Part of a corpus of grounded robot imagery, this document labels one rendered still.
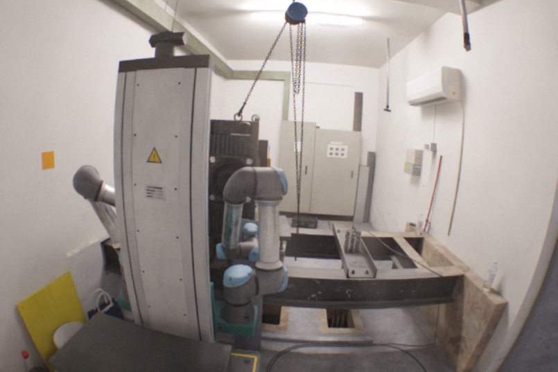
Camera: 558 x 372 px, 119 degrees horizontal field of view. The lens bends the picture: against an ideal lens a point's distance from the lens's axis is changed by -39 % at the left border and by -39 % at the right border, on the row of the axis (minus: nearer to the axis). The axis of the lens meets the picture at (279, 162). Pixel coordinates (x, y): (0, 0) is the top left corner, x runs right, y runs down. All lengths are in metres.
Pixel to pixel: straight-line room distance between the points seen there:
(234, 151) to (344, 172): 3.32
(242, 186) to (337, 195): 3.87
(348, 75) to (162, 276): 4.61
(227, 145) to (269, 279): 0.87
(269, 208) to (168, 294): 0.52
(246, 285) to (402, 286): 1.25
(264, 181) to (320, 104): 3.96
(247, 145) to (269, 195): 0.64
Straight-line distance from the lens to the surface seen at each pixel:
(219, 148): 1.62
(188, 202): 0.85
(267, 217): 1.06
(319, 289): 1.89
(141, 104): 0.91
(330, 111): 4.91
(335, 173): 4.72
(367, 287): 1.94
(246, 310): 1.17
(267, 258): 1.10
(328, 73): 5.01
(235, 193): 1.02
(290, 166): 4.67
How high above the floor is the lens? 1.55
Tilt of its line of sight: 7 degrees down
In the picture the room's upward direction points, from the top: 3 degrees clockwise
